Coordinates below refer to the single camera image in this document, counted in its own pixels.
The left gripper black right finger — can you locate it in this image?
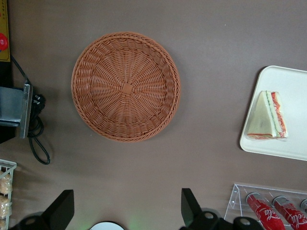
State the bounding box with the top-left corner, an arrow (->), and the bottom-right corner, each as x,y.
181,188 -> 219,230

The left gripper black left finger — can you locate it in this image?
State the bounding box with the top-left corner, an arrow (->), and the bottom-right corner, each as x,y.
21,189 -> 74,230

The triangular sandwich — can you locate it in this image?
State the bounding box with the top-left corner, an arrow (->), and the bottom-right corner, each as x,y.
247,90 -> 288,142

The round brown wicker basket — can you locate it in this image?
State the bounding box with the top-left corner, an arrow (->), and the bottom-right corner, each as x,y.
71,32 -> 180,143

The cream plastic tray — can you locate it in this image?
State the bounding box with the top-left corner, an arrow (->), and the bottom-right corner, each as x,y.
239,65 -> 307,161

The clear acrylic bottle rack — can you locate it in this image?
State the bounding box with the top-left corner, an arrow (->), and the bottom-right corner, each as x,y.
224,183 -> 307,230

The bagged bread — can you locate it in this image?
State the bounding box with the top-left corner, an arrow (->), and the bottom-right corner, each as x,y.
0,195 -> 12,219
0,172 -> 12,195

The red Coca-Cola bottle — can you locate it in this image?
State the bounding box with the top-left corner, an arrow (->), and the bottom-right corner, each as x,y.
246,192 -> 285,230
272,195 -> 307,230

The black yellow control box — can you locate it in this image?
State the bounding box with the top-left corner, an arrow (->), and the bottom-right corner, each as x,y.
0,0 -> 15,144

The white wire basket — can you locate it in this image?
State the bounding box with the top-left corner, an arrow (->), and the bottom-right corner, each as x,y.
0,159 -> 17,230

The grey metal bracket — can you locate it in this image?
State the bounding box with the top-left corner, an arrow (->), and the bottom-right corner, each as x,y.
0,83 -> 34,139

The black power cable with plug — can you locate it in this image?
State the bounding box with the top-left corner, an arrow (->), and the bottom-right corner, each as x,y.
11,55 -> 52,165

